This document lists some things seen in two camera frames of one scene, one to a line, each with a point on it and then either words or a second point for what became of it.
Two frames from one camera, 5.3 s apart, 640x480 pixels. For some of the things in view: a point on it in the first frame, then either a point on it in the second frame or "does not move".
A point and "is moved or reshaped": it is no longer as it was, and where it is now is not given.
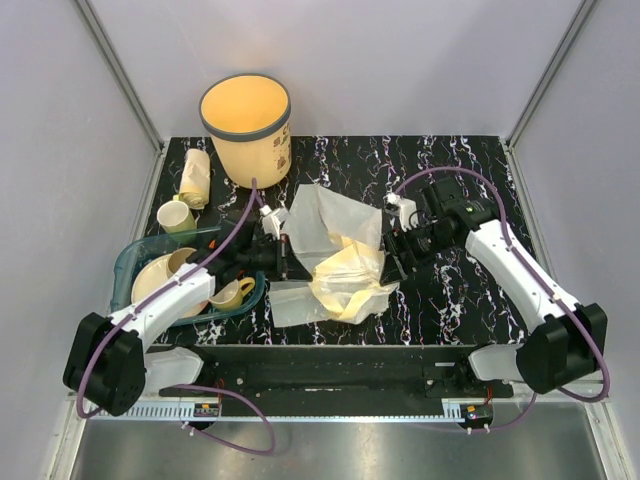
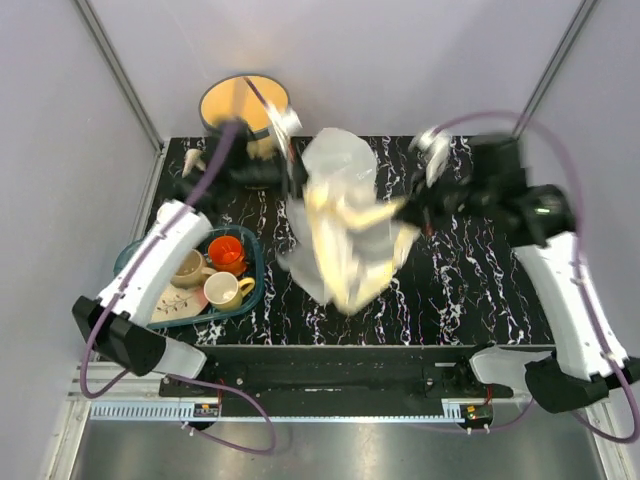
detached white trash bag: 338,242 is moved or reshaped
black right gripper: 396,242 to 421,207
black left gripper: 287,265 to 283,175
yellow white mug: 229,296 does not move
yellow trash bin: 248,119 does not move
